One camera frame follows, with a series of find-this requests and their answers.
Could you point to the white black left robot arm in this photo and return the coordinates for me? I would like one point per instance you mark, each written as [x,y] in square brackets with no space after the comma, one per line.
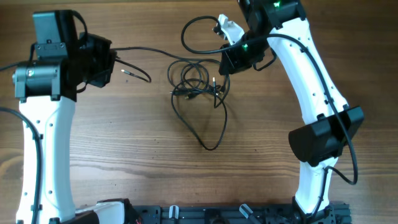
[47,88]

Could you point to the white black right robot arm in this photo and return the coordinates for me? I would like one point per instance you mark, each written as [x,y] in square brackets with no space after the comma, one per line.
[329,122]

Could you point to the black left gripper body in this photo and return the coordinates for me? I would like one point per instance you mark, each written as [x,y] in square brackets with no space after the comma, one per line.
[96,58]

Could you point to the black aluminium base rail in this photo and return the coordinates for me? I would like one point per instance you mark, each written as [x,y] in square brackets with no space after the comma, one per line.
[242,214]

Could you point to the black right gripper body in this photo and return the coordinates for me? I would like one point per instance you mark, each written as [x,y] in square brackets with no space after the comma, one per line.
[243,59]

